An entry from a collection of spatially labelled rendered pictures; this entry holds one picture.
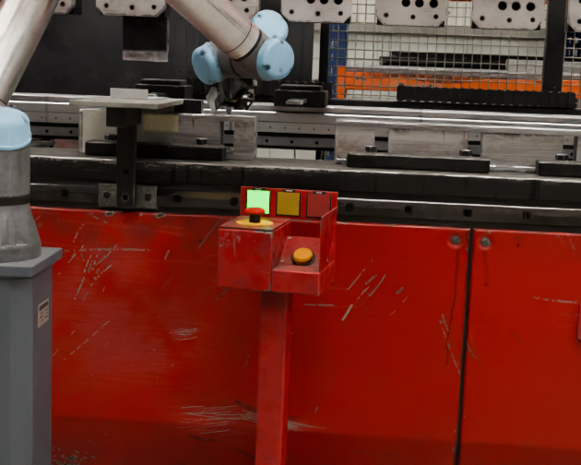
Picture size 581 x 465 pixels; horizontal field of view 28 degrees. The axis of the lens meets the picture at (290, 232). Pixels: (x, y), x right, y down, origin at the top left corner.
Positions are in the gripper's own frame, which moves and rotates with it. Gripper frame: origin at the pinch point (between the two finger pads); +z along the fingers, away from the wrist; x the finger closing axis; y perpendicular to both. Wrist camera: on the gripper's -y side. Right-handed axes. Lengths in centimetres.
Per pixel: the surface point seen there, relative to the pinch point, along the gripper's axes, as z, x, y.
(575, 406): -15, 63, 78
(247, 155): 0.7, 6.0, 13.2
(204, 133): 2.7, -2.4, 7.0
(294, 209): -16.1, 6.5, 32.9
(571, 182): -36, 59, 37
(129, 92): -2.2, -19.5, -0.1
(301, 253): -20.0, 4.2, 43.5
